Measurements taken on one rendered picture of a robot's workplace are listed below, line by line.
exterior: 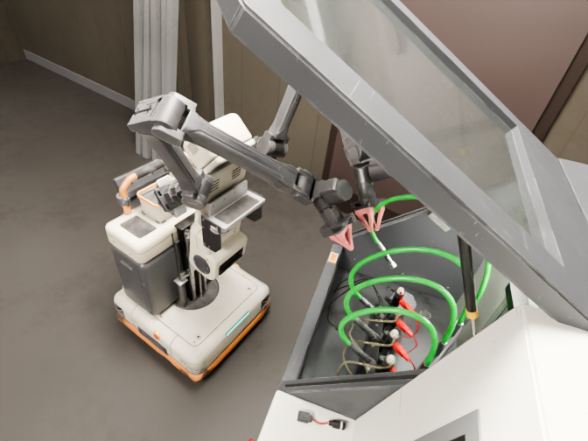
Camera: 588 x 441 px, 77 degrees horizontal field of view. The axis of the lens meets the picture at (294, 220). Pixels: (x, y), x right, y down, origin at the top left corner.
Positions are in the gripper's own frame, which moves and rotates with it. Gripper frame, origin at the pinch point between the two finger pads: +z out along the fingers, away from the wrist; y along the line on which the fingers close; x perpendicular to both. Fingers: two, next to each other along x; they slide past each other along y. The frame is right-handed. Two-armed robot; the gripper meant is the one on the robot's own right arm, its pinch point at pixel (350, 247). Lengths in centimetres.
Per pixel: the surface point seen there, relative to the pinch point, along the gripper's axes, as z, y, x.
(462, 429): 13, 38, -43
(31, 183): -118, -291, 26
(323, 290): 15.5, -24.6, 3.2
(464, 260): -6, 43, -28
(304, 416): 24.4, -8.4, -39.0
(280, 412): 21.5, -14.1, -41.0
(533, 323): 5, 49, -30
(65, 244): -56, -230, 0
